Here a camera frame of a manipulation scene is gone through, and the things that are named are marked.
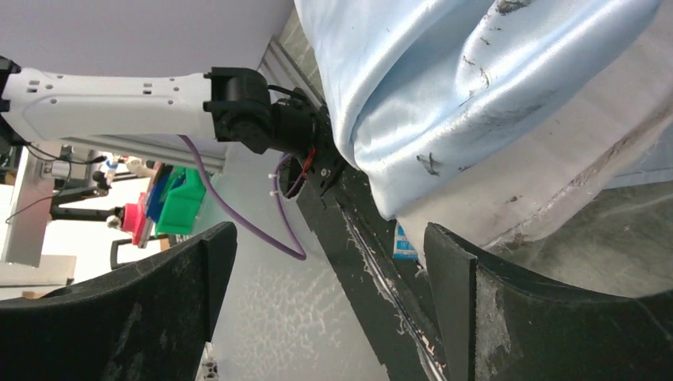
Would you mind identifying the light blue pillowcase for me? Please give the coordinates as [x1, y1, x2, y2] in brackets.
[295, 1, 662, 220]

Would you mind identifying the pink red plastic bin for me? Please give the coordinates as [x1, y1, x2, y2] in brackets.
[121, 192, 154, 248]

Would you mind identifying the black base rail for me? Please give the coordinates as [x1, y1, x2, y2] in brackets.
[291, 102, 453, 381]

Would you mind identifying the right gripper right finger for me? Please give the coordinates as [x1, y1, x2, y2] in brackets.
[424, 223, 672, 380]

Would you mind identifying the white pillow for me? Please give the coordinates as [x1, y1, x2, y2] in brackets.
[398, 4, 672, 250]

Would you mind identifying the blue white pillow label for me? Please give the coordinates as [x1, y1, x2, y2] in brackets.
[392, 221, 418, 261]

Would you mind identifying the blue plastic bin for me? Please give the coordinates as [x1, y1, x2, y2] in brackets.
[145, 164, 186, 222]

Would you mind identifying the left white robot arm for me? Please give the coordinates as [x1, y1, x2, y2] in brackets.
[1, 58, 320, 157]

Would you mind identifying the green plastic bin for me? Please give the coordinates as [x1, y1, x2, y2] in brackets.
[155, 167, 206, 235]

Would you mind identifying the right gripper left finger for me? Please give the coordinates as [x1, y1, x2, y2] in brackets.
[1, 222, 237, 380]

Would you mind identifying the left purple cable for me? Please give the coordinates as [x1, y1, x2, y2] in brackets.
[179, 133, 317, 263]

